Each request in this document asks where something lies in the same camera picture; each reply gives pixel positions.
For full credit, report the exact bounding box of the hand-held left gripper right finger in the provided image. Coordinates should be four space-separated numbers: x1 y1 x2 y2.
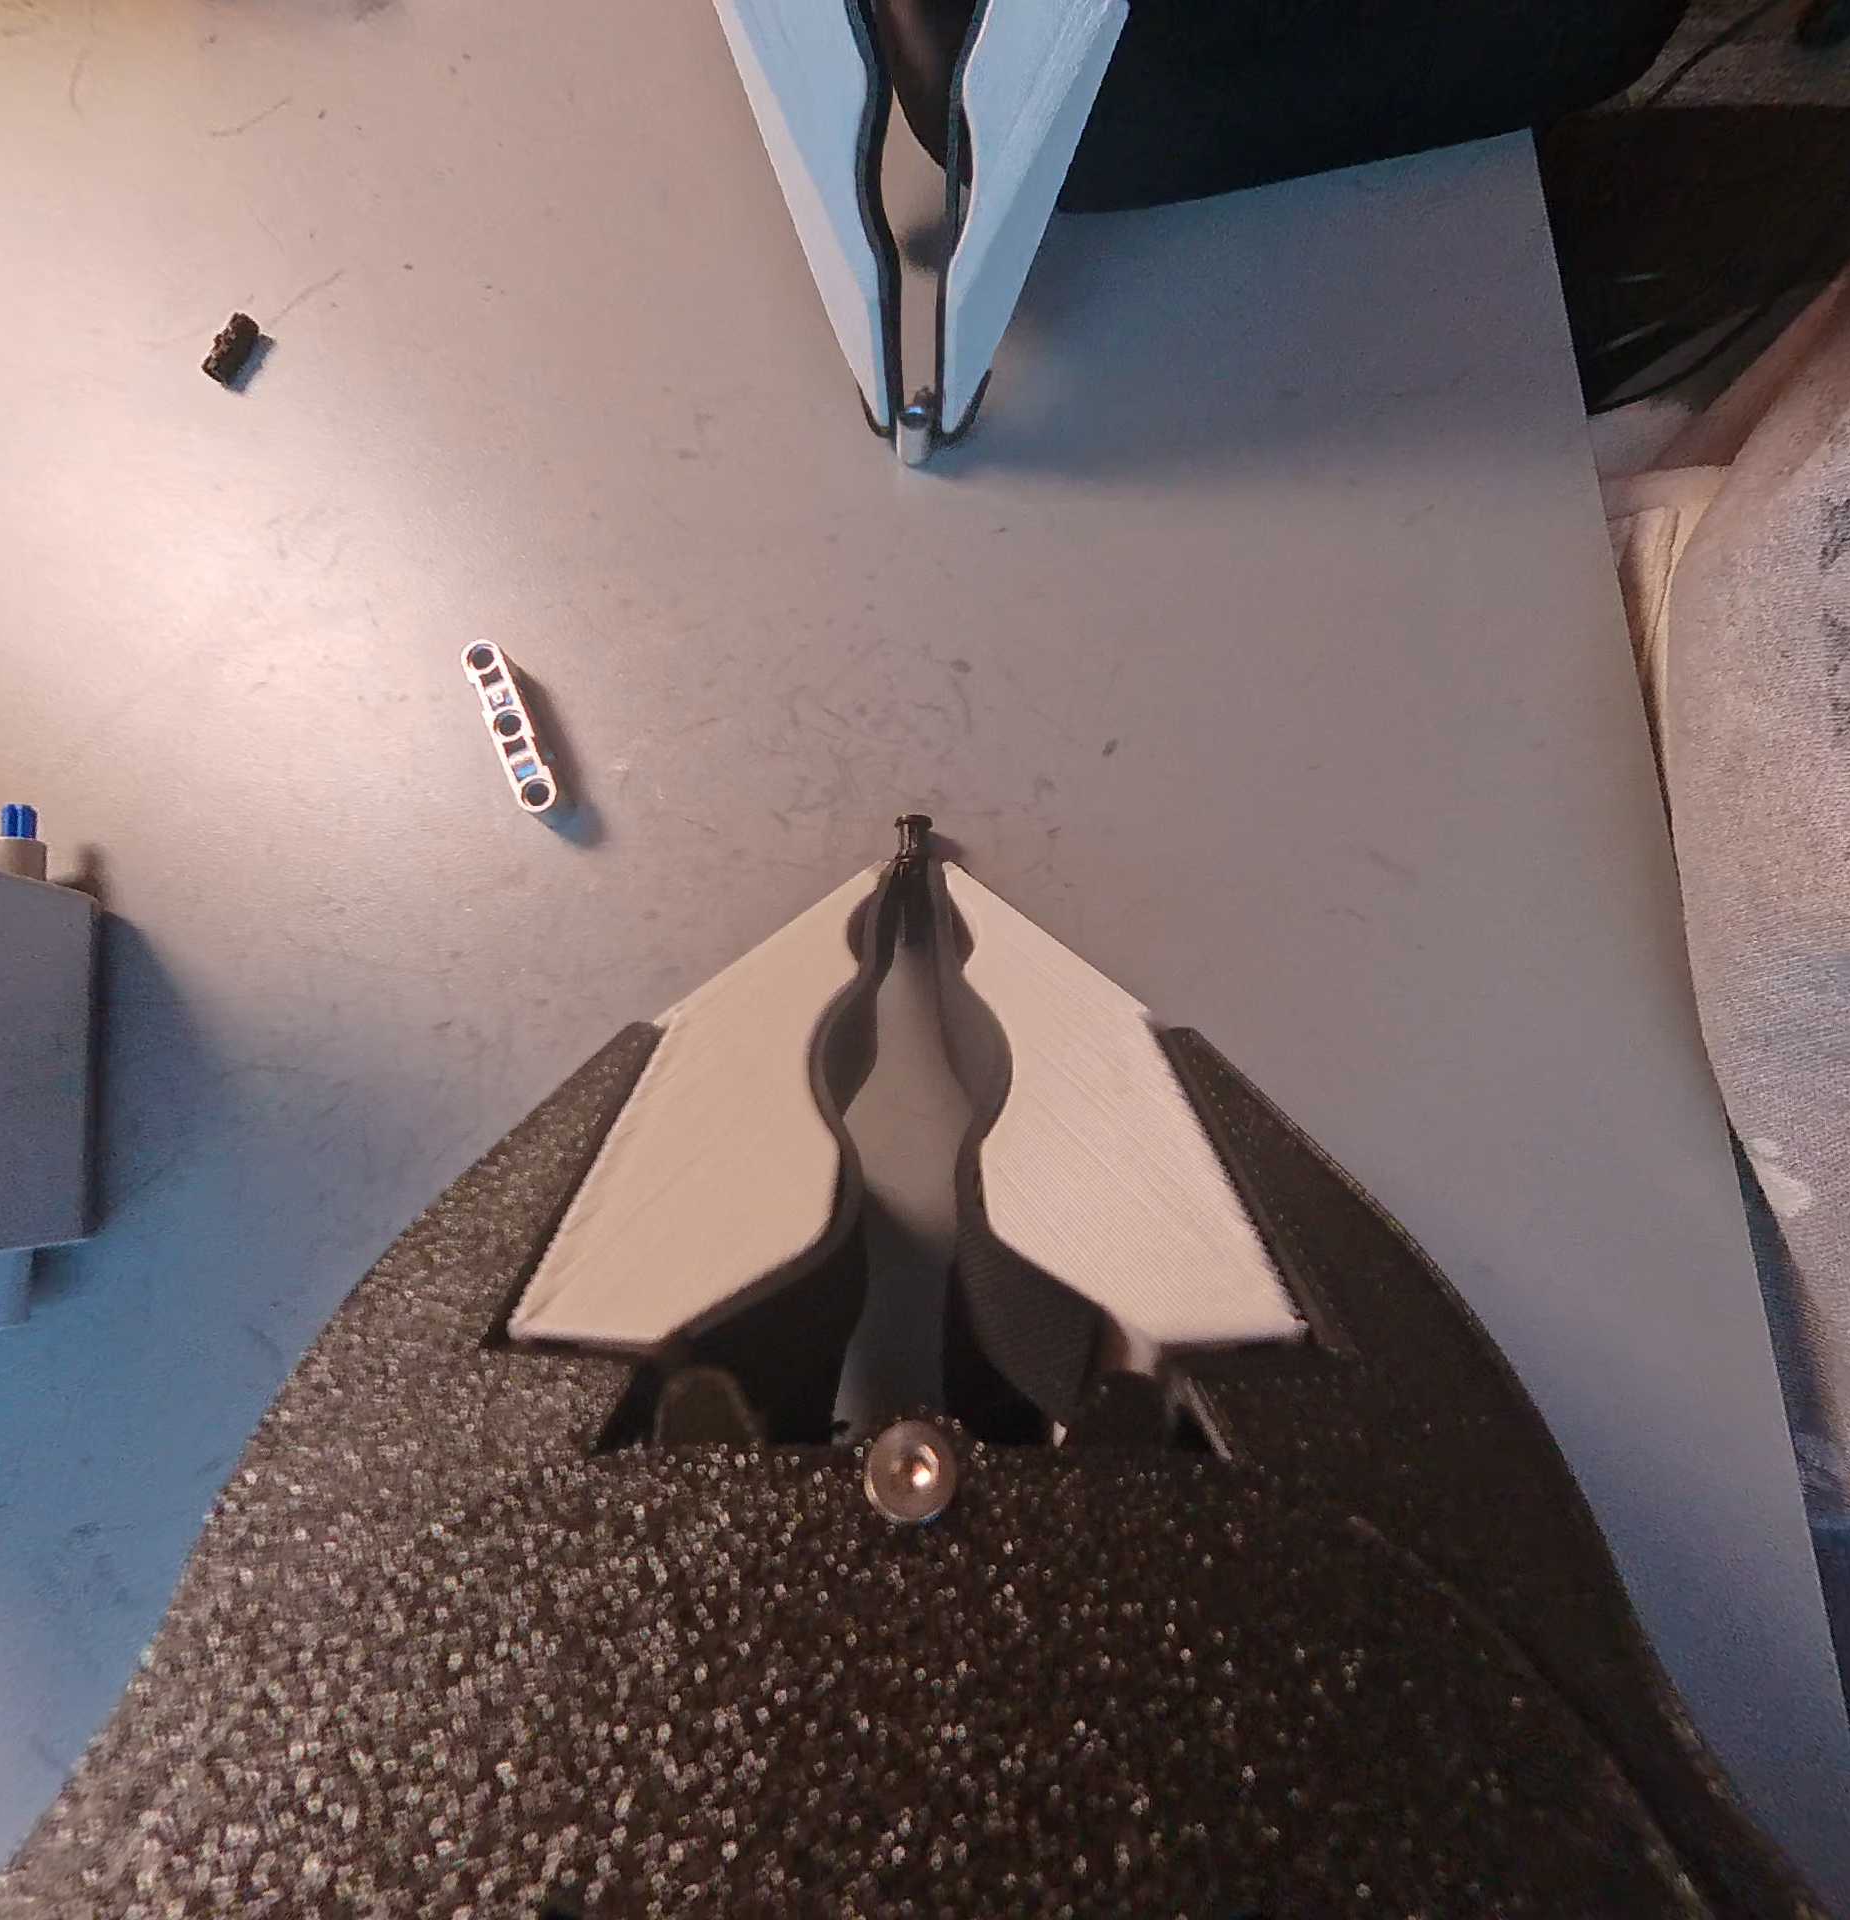
929 865 1313 1385

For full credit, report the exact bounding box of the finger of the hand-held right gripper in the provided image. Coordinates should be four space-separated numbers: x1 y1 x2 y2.
716 0 908 439
919 0 1131 451

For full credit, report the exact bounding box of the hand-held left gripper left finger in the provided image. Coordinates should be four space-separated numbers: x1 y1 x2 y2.
511 865 884 1355

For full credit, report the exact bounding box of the toy engine model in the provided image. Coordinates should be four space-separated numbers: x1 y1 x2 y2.
0 795 111 1336

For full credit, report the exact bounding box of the white three-hole beam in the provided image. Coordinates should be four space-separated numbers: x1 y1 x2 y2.
461 635 562 817

